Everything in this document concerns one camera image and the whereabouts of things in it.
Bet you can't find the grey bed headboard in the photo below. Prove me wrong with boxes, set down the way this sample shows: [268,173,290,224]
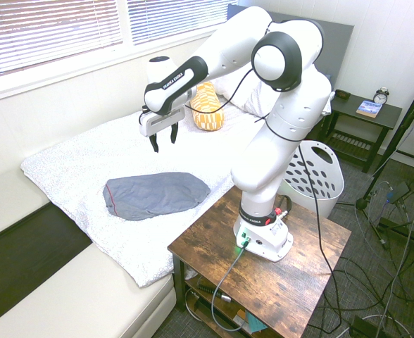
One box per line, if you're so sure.
[227,4,355,93]

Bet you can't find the black tripod stand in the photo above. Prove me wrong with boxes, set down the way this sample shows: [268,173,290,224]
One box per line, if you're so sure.
[354,75,414,247]

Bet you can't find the grey base cable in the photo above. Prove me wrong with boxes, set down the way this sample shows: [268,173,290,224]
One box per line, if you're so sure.
[211,242,250,332]

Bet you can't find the black box on floor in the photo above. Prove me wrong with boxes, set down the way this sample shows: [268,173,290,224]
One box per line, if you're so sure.
[349,315,379,338]

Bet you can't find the white perforated laundry basket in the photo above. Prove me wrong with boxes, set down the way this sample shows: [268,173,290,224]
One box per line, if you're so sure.
[276,139,345,220]

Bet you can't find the white mattress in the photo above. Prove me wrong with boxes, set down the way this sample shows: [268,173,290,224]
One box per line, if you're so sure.
[0,168,177,338]

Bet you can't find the black bed frame panel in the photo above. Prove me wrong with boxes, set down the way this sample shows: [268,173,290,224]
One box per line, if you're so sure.
[0,202,94,330]

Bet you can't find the rustic wooden side table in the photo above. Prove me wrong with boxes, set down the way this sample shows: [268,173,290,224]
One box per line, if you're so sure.
[167,182,352,338]

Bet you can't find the teal paper sheet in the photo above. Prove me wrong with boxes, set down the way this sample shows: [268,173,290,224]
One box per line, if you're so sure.
[244,311,268,334]

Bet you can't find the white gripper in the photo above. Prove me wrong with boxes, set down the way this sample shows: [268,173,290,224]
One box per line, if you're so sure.
[139,105,186,154]

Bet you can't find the grey garment with red trim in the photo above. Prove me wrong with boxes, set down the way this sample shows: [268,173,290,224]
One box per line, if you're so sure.
[102,171,211,222]

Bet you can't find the narrow white window blind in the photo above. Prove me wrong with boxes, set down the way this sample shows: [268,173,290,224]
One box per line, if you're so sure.
[126,0,229,46]

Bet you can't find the wide white window blind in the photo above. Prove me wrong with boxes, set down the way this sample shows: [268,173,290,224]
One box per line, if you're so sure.
[0,0,123,82]

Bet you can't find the white patterned duvet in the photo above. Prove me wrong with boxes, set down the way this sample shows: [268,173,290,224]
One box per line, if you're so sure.
[20,101,264,289]

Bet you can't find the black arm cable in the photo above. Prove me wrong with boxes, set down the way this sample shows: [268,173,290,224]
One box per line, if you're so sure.
[138,20,345,338]

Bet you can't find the blue book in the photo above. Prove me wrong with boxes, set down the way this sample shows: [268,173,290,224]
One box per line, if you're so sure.
[355,99,384,119]

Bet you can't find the black nightstand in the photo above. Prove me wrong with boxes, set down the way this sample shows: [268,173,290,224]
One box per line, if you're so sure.
[305,92,403,174]

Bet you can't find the black power adapter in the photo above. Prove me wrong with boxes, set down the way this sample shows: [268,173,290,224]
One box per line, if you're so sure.
[386,181,411,205]

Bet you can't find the black alarm clock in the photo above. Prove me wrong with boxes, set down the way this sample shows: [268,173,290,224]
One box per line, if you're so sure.
[373,87,390,106]

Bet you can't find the yellow patterned bolster pillow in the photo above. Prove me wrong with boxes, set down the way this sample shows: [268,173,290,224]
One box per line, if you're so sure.
[189,81,226,133]

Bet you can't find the black coiled cable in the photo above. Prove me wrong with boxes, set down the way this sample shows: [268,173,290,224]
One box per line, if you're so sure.
[196,280,215,295]

